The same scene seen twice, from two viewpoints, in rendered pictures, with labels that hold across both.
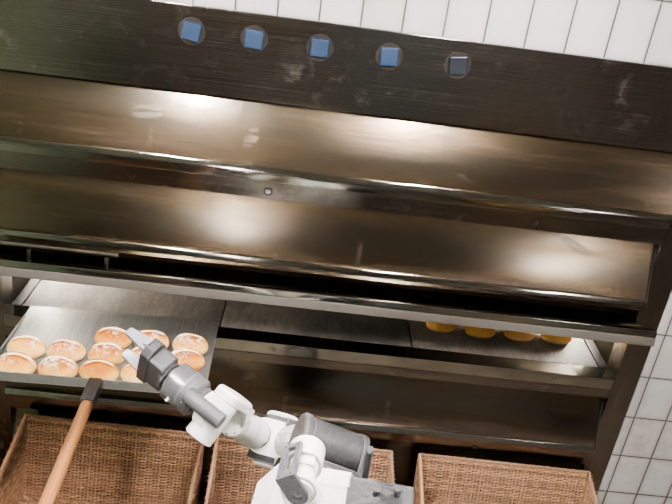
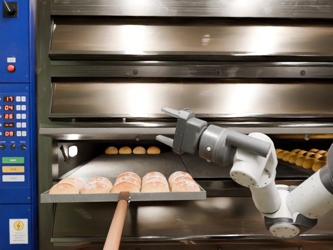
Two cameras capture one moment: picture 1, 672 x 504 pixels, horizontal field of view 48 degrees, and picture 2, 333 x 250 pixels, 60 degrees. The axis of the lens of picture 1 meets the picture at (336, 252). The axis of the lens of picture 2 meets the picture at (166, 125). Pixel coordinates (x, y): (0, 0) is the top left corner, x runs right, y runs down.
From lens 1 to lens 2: 1.18 m
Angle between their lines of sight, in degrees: 24
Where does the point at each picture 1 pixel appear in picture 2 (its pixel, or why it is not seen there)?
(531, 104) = not seen: outside the picture
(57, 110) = (91, 36)
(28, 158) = (73, 68)
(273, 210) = (221, 87)
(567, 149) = not seen: outside the picture
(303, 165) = (239, 50)
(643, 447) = not seen: outside the picture
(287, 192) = (230, 71)
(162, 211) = (154, 94)
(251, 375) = (217, 209)
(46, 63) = (85, 8)
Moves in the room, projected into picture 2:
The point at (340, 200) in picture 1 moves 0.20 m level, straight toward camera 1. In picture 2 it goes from (262, 73) to (279, 65)
